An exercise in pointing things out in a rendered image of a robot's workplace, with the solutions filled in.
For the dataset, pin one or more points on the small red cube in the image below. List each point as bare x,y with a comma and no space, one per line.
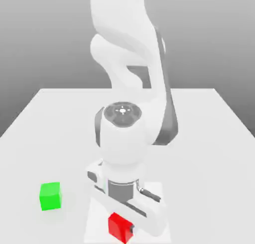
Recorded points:
118,227

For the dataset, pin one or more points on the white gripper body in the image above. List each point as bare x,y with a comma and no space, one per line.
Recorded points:
153,218

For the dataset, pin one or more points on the small green cube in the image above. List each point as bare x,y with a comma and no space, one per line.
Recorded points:
50,197

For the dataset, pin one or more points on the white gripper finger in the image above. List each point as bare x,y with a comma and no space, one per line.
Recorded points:
131,228

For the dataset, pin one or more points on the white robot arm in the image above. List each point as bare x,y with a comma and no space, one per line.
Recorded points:
123,140

